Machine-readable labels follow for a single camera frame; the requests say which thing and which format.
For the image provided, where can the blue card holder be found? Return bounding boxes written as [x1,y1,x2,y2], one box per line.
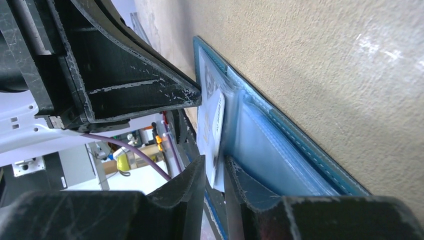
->
[193,35,371,240]

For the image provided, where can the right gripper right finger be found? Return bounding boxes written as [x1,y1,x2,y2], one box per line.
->
[224,157,424,240]

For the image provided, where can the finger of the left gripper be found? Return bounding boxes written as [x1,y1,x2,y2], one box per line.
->
[54,0,202,124]

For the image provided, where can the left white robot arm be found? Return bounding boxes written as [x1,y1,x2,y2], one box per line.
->
[0,0,202,153]

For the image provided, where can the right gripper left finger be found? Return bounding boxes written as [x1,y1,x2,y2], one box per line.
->
[0,155,206,240]

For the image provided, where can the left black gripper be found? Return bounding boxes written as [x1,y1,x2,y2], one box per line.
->
[0,0,130,133]

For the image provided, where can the clear plastic card sleeves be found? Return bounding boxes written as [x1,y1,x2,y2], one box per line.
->
[196,48,338,196]

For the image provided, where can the white diamond VIP card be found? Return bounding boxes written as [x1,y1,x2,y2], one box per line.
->
[196,89,225,192]

